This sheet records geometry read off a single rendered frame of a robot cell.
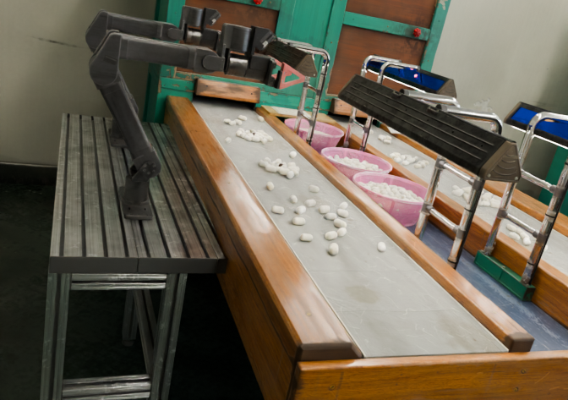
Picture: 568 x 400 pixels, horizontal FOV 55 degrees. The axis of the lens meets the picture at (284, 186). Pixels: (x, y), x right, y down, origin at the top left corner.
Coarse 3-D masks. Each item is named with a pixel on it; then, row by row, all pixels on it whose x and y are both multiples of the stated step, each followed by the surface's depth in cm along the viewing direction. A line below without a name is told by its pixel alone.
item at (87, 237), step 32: (64, 128) 197; (96, 128) 205; (160, 128) 223; (64, 160) 170; (96, 160) 176; (128, 160) 178; (160, 160) 184; (64, 192) 147; (96, 192) 148; (160, 192) 157; (192, 192) 162; (64, 224) 130; (96, 224) 129; (128, 224) 133; (160, 224) 137; (192, 224) 144; (64, 256) 113; (96, 256) 115; (128, 256) 121; (160, 256) 121; (192, 256) 124; (224, 256) 127
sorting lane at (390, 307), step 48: (240, 144) 197; (288, 144) 211; (288, 192) 157; (336, 192) 166; (288, 240) 125; (336, 240) 131; (384, 240) 137; (336, 288) 108; (384, 288) 112; (432, 288) 116; (384, 336) 95; (432, 336) 98; (480, 336) 102
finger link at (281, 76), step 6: (282, 66) 138; (288, 66) 138; (282, 72) 138; (294, 72) 140; (276, 78) 140; (282, 78) 139; (300, 78) 142; (276, 84) 140; (282, 84) 139; (288, 84) 141; (294, 84) 142
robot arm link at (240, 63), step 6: (228, 48) 137; (228, 54) 137; (234, 54) 138; (228, 60) 137; (234, 60) 137; (240, 60) 138; (246, 60) 139; (228, 66) 137; (234, 66) 138; (240, 66) 138; (246, 66) 139; (228, 72) 138; (234, 72) 139; (240, 72) 139
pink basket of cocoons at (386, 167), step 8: (328, 152) 206; (336, 152) 209; (344, 152) 210; (352, 152) 211; (360, 152) 211; (328, 160) 192; (360, 160) 210; (368, 160) 210; (376, 160) 208; (384, 160) 205; (336, 168) 190; (352, 168) 186; (360, 168) 186; (384, 168) 203; (352, 176) 188
